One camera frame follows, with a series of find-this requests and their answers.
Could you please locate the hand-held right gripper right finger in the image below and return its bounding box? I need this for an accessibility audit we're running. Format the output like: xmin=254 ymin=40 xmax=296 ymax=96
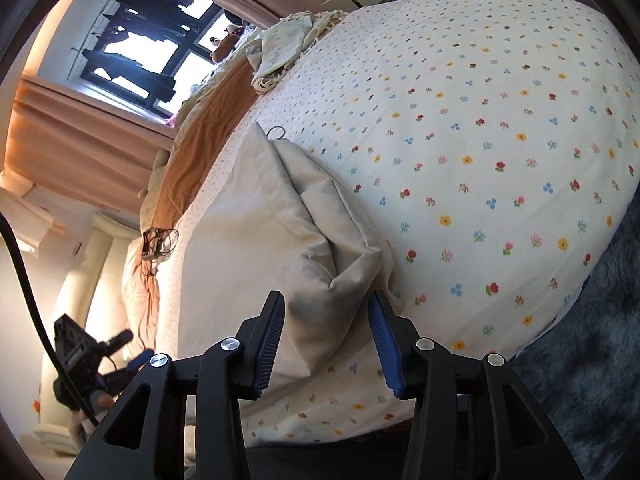
xmin=367 ymin=290 xmax=586 ymax=480

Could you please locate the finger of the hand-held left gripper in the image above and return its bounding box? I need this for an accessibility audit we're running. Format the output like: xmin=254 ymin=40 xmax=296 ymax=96
xmin=100 ymin=329 xmax=135 ymax=358
xmin=107 ymin=349 xmax=153 ymax=386

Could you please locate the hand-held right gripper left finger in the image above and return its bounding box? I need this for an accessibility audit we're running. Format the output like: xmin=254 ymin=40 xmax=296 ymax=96
xmin=65 ymin=290 xmax=287 ymax=480

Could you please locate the cream large garment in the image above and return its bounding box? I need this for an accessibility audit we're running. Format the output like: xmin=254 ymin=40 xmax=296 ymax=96
xmin=197 ymin=122 xmax=396 ymax=378

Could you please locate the cream patterned clothes pile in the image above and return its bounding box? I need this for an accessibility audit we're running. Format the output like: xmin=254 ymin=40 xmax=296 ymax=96
xmin=245 ymin=10 xmax=346 ymax=96

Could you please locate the dark hanging clothes row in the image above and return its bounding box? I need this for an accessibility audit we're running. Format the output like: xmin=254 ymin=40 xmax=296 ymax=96
xmin=82 ymin=0 xmax=201 ymax=106

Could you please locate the person's left hand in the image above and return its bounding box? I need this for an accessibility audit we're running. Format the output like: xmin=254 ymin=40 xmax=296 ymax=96
xmin=67 ymin=391 xmax=116 ymax=448

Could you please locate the white upholstered furniture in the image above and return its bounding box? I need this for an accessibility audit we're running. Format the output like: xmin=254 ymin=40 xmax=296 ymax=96
xmin=30 ymin=212 xmax=141 ymax=431

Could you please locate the white dotted bed cover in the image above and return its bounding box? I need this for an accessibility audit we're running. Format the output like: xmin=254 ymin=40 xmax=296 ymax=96
xmin=160 ymin=7 xmax=401 ymax=356

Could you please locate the dark grey shaggy rug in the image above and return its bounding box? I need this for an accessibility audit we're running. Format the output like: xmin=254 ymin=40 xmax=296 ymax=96
xmin=510 ymin=195 xmax=640 ymax=466

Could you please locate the floral print bed sheet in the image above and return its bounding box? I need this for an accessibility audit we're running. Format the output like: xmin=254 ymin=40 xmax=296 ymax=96
xmin=165 ymin=0 xmax=640 ymax=446

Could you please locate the orange blanket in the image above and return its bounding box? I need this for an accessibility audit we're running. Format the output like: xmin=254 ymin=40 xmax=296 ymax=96
xmin=147 ymin=62 xmax=253 ymax=241

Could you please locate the window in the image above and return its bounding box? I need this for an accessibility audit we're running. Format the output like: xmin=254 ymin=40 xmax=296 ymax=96
xmin=65 ymin=0 xmax=251 ymax=121

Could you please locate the brown plush toy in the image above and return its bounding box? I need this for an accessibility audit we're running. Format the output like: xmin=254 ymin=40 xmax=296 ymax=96
xmin=210 ymin=22 xmax=243 ymax=63

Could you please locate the black cable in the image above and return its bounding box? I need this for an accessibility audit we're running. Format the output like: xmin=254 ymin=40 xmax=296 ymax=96
xmin=0 ymin=215 xmax=101 ymax=431

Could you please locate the tangled brown cord bundle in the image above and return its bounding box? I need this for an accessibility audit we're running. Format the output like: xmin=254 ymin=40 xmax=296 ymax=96
xmin=140 ymin=227 xmax=180 ymax=261

